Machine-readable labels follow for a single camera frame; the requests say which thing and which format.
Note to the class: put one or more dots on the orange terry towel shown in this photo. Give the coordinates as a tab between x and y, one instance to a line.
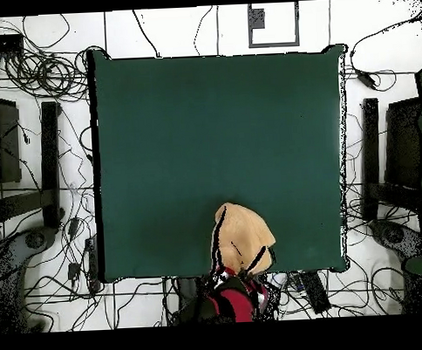
245	236

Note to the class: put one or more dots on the black flat box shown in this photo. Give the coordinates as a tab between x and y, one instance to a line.
2	43

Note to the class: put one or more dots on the black rectangular device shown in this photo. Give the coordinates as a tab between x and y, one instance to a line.
315	292

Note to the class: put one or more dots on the black power strip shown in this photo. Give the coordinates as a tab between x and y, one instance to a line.
92	264

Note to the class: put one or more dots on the small black power adapter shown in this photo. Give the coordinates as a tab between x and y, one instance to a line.
73	271

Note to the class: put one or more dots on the grey office chair base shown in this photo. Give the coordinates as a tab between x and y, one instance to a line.
12	257
395	235

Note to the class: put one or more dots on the dark green table cloth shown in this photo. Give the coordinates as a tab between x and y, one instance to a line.
142	115

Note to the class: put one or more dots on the dark rectangular box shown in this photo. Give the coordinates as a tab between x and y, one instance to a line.
403	145
7	145

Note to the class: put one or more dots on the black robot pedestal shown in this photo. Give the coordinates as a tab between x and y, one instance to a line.
188	298

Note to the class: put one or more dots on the black metal stand frame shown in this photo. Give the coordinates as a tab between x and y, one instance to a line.
370	140
50	154

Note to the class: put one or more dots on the grey square frame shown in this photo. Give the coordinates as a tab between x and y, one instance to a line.
256	19

